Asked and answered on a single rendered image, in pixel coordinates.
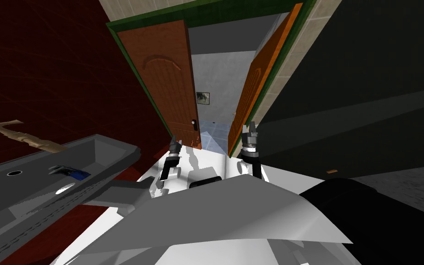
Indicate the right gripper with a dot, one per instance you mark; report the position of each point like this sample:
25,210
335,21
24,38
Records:
250,140

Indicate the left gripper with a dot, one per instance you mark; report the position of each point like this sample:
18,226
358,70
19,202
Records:
175,147

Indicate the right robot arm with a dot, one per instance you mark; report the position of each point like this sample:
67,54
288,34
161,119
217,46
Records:
374,221

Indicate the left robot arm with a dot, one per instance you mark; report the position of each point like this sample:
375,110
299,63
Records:
168,170

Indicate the brown wooden door leaf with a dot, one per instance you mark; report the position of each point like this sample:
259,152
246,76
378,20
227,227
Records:
164,81
260,73

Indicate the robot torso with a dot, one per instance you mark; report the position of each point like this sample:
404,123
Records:
212,221

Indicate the blue and grey object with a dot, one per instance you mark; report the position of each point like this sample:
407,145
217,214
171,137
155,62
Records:
73,173

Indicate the dark cabinet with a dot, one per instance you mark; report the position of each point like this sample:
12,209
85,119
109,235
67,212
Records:
363,92

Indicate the tan faucet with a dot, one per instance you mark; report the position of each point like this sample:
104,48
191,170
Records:
24,138

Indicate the grey sink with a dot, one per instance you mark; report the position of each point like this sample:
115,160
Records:
20,191

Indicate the framed wall picture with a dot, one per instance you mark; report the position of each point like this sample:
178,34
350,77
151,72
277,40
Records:
203,98

